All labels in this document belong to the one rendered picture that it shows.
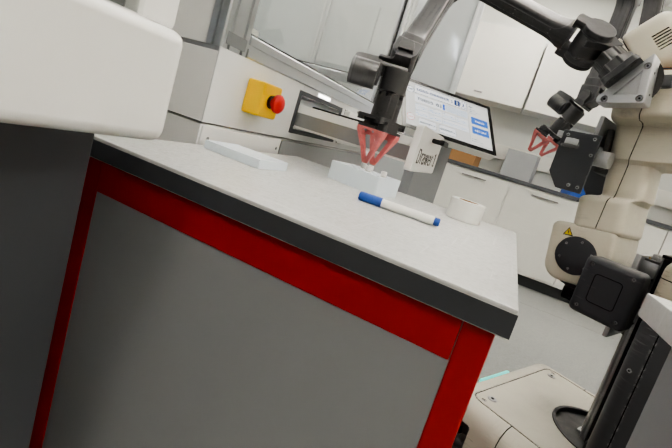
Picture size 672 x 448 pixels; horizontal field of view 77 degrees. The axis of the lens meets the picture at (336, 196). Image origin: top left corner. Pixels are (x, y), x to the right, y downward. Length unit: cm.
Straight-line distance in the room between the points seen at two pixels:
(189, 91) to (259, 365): 55
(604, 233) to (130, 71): 116
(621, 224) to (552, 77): 333
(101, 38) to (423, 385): 41
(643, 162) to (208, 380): 114
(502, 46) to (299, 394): 427
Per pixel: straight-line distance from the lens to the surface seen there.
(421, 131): 100
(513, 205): 408
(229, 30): 87
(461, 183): 407
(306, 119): 112
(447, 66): 288
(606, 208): 130
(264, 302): 50
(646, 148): 134
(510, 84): 450
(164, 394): 64
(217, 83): 87
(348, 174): 86
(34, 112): 37
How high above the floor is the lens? 86
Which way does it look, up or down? 9 degrees down
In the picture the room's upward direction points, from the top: 17 degrees clockwise
